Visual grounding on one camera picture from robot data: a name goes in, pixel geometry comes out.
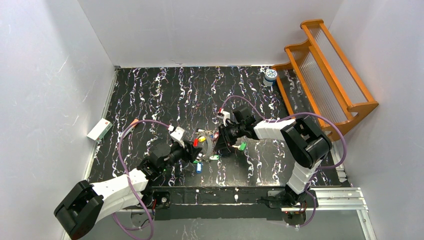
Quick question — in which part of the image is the keyring with coloured tags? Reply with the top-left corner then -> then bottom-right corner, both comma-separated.
194,128 -> 220,174

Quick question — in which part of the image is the green tagged key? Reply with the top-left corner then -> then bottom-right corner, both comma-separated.
232,141 -> 248,152

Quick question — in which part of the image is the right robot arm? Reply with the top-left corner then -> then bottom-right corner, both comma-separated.
214,106 -> 332,197

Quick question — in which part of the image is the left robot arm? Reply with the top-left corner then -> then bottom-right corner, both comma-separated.
53,140 -> 203,240

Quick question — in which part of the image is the small white blue jar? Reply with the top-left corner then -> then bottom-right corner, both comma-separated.
263,68 -> 278,87

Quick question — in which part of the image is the white cardboard box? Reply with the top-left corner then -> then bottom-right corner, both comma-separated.
86,118 -> 113,143

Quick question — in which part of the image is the orange wooden rack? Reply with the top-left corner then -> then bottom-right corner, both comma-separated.
271,19 -> 379,141

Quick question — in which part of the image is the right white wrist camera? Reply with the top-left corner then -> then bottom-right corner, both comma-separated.
217,108 -> 231,127

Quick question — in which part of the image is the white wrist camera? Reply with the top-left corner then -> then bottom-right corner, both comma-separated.
168,124 -> 186,148
217,108 -> 231,127

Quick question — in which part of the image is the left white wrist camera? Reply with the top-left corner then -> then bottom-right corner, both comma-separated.
168,124 -> 186,148

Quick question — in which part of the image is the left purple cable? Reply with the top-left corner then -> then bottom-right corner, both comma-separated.
111,119 -> 176,240

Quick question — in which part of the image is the purple cable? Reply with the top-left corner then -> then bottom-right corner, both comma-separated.
111,119 -> 176,240
219,95 -> 348,229

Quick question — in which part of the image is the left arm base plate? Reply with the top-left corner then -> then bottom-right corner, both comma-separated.
141,190 -> 171,210

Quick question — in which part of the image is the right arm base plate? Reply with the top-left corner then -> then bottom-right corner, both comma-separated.
256,190 -> 319,211

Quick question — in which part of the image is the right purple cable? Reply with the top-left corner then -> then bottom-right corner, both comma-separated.
219,95 -> 348,229

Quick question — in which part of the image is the aluminium rail frame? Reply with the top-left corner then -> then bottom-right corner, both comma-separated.
61,187 -> 378,240

